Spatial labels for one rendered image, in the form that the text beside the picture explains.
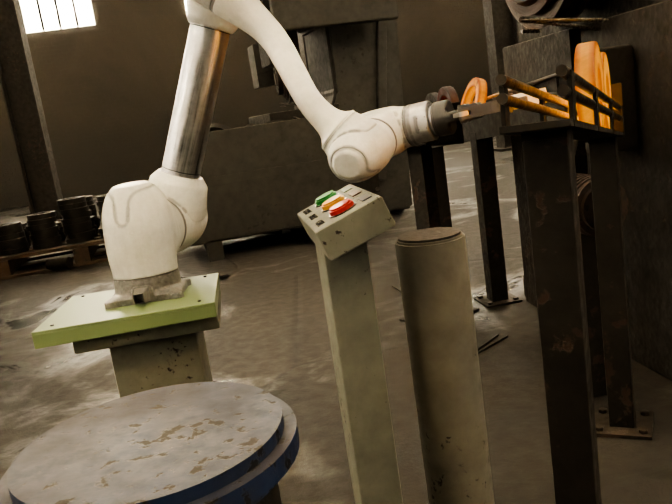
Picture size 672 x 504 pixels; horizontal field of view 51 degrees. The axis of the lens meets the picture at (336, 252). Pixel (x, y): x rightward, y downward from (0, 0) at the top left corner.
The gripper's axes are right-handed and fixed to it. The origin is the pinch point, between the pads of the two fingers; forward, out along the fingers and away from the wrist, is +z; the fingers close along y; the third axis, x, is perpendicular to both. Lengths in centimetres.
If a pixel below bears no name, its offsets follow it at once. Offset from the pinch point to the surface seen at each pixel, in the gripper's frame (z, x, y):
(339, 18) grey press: -148, 71, -259
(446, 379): -14, -43, 42
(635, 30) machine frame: 20.2, 9.5, -30.2
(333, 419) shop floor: -59, -67, 6
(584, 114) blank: 12.5, -4.5, 22.2
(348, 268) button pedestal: -22, -19, 53
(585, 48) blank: 14.1, 6.2, 19.7
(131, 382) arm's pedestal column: -93, -43, 34
